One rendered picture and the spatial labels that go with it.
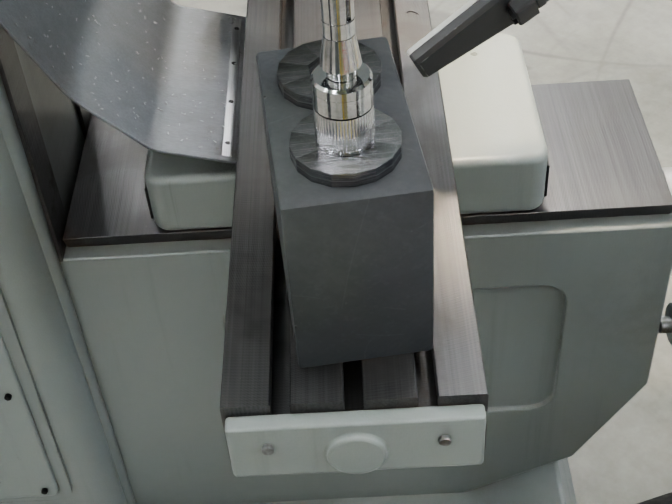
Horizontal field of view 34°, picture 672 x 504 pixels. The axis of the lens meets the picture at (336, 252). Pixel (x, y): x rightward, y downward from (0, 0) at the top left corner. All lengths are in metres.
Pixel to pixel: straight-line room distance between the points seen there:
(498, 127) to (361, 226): 0.56
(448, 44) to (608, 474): 1.66
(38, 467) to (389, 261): 0.90
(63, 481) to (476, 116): 0.80
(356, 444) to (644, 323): 0.71
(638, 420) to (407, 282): 1.35
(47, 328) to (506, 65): 0.69
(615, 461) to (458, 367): 1.20
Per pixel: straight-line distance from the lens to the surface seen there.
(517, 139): 1.39
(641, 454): 2.17
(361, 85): 0.84
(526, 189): 1.39
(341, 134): 0.85
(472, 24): 0.53
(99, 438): 1.68
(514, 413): 1.70
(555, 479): 1.87
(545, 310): 1.54
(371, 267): 0.90
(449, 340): 0.99
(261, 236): 1.10
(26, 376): 1.55
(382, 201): 0.85
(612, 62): 3.11
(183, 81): 1.43
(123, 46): 1.42
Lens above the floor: 1.73
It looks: 44 degrees down
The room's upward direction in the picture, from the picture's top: 4 degrees counter-clockwise
